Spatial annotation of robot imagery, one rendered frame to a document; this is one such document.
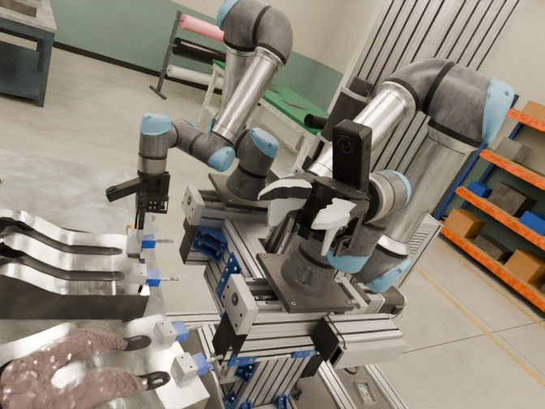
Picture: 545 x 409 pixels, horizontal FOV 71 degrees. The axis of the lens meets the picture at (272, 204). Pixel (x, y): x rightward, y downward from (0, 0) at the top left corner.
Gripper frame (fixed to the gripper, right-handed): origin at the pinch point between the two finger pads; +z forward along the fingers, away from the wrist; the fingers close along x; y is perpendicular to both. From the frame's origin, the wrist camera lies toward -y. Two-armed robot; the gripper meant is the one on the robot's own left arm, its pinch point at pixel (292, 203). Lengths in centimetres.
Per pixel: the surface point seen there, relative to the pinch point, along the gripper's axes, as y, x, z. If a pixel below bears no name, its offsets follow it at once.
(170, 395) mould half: 58, 22, -15
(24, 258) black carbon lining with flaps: 45, 66, -4
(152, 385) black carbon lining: 58, 26, -13
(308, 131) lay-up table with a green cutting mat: 38, 166, -297
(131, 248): 46, 61, -30
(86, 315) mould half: 57, 53, -13
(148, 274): 49, 51, -28
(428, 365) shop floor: 150, -19, -233
